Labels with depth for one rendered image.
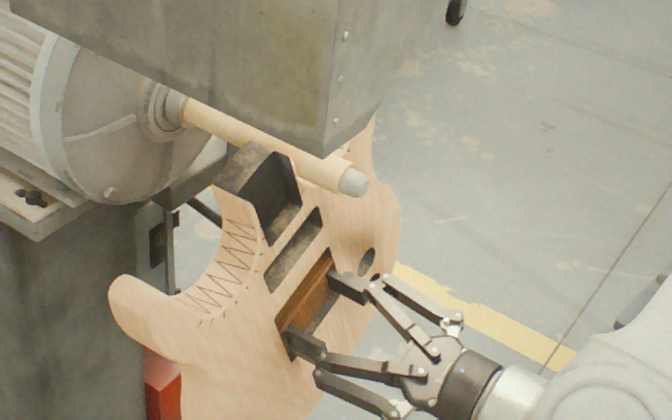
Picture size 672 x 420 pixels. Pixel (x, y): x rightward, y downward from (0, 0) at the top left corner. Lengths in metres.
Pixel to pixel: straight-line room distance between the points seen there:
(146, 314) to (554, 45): 3.42
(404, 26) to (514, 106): 2.89
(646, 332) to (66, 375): 0.81
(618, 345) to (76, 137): 0.49
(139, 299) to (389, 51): 0.28
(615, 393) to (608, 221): 2.38
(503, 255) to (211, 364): 1.98
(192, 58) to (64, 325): 0.66
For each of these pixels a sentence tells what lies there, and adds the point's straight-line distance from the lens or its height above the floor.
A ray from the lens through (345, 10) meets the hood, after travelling 0.53.
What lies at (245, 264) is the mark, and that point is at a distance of 0.81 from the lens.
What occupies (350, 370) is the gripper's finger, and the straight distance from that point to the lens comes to 0.90.
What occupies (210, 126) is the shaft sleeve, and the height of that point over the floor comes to 1.25.
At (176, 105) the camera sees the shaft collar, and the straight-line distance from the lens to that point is 0.87.
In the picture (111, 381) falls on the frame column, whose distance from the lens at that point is 1.37.
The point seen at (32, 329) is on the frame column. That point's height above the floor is 0.89.
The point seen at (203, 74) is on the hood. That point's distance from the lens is 0.62.
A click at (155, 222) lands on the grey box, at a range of 1.31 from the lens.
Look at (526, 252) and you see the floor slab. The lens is 2.78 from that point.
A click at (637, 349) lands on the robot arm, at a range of 0.69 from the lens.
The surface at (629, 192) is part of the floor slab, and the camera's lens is 3.17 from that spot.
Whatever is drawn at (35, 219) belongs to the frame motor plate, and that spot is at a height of 1.12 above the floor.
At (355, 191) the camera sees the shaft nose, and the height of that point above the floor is 1.25.
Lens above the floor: 1.72
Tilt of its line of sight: 37 degrees down
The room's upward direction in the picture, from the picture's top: 6 degrees clockwise
